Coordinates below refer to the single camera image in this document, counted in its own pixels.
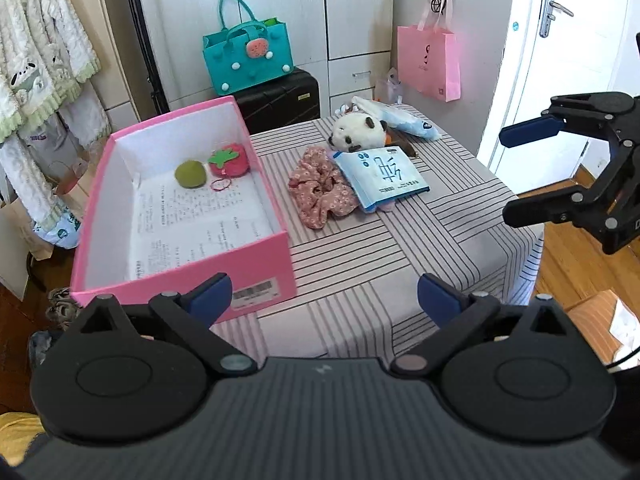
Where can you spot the white door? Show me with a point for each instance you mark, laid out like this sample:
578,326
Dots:
575,60

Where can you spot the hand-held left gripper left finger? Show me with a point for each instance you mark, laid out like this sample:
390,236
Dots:
212,296

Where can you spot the pink cardboard box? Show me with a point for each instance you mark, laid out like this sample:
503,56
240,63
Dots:
250,270

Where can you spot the blue white soft package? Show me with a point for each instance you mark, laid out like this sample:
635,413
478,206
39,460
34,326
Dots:
57,230

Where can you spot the blue white plush toy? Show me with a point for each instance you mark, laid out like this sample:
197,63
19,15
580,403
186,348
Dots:
400,117

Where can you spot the panda plush toy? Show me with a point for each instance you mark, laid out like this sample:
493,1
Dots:
357,132

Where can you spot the red strawberry plush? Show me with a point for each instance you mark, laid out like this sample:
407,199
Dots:
229,160

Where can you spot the white fluffy pajama pants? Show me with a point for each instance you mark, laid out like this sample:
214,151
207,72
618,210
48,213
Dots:
30,180

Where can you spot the green round plush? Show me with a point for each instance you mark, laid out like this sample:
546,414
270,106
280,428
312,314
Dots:
191,174

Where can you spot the pink paper bag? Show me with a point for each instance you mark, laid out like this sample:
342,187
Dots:
430,60

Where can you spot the brown cardboard box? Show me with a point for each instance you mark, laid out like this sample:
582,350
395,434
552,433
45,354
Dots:
595,315

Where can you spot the fuzzy slipper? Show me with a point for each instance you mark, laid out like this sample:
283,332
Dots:
62,307

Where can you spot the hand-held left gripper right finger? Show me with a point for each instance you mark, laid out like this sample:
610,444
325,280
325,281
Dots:
440,297

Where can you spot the clear plastic bag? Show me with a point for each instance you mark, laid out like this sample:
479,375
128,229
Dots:
387,85

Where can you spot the teal felt handbag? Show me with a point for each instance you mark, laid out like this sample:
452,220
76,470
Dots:
250,70

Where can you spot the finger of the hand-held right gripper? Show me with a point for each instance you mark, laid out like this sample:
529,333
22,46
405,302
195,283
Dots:
530,131
540,210

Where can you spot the yellow cloth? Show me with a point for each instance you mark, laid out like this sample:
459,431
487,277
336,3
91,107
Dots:
17,435

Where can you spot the kraft paper bag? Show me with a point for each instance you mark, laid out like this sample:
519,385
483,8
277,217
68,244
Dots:
70,190

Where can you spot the printed paper sheet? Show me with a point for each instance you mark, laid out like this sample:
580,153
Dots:
190,230

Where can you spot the white wardrobe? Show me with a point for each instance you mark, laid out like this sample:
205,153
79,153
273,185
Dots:
300,0

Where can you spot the white fluffy pajama jacket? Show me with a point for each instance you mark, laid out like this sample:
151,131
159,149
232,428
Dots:
40,35

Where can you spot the striped tablecloth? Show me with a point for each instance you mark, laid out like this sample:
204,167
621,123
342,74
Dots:
400,240

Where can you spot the pink floral scrunchie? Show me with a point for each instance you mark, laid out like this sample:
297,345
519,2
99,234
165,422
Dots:
320,195

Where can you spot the black suitcase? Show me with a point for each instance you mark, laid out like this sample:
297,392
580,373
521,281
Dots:
285,100

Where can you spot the blue white tissue packet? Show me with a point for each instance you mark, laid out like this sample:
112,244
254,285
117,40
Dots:
382,175

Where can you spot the brown hair clip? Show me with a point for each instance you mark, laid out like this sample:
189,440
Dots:
406,147

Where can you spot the black stand pole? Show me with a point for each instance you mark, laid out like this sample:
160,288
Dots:
142,35

